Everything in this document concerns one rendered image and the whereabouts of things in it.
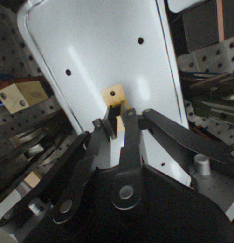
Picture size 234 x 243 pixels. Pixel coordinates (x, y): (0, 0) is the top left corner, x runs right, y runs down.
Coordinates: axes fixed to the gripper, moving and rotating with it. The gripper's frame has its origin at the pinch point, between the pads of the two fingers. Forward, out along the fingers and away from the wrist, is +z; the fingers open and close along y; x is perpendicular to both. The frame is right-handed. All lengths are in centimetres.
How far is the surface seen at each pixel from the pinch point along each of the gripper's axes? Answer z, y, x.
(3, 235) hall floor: 106, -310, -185
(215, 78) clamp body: 11.7, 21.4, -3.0
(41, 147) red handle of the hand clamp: -1.2, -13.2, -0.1
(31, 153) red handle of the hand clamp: -2.1, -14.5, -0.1
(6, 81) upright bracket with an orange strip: 2.5, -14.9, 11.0
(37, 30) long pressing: 5.4, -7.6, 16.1
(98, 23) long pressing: 5.4, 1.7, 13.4
